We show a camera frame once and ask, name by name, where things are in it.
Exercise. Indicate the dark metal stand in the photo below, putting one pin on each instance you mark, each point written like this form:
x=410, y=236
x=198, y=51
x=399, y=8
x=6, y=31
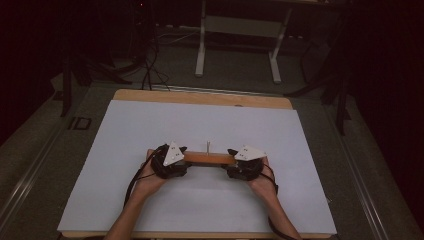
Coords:
x=66, y=86
x=341, y=100

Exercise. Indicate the person's left hand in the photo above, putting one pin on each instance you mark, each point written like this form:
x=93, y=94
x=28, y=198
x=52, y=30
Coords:
x=148, y=181

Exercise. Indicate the metal floor rail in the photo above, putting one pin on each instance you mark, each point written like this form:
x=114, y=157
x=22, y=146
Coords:
x=216, y=90
x=26, y=186
x=360, y=180

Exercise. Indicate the white paper sheet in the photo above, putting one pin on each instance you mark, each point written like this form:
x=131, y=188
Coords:
x=216, y=123

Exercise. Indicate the white metal desk frame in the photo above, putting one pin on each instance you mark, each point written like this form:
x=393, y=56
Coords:
x=241, y=26

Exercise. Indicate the black floor box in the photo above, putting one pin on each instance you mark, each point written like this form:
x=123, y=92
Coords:
x=80, y=123

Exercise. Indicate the small pale peg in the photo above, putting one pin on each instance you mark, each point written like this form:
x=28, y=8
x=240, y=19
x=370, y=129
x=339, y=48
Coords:
x=208, y=146

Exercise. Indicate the person's right hand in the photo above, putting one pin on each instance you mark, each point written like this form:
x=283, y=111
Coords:
x=263, y=185

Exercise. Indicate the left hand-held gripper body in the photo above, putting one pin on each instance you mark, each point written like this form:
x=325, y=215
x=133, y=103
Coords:
x=166, y=170

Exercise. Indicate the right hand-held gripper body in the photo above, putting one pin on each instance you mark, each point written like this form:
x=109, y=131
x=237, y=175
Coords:
x=250, y=168

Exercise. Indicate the square wooden peg board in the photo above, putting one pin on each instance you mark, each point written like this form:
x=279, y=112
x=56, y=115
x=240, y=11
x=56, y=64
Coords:
x=210, y=158

